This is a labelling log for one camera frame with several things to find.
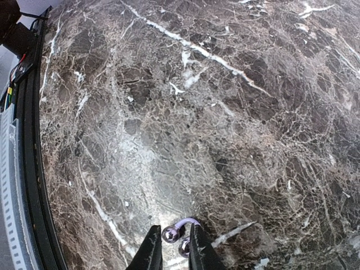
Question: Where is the white slotted cable duct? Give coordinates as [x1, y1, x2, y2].
[1, 106, 38, 269]

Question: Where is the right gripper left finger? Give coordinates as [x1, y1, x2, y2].
[126, 225, 163, 270]

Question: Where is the small purple earbud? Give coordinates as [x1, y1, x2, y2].
[161, 218, 200, 258]

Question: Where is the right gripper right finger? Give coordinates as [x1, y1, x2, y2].
[188, 224, 226, 270]

